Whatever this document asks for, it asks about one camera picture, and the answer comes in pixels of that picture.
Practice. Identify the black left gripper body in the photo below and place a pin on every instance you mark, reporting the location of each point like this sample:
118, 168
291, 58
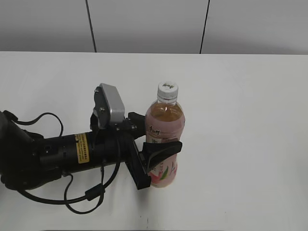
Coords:
111, 145

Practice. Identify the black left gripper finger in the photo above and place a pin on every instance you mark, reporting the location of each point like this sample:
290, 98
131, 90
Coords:
153, 154
138, 122

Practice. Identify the pink oolong tea bottle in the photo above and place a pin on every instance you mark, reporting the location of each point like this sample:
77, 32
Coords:
164, 122

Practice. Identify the white bottle cap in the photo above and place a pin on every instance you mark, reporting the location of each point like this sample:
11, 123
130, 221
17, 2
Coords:
167, 92

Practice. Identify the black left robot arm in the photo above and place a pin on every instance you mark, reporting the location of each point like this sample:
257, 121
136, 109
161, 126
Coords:
28, 160

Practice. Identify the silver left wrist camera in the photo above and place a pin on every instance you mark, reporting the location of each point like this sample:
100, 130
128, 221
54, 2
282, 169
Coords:
109, 108

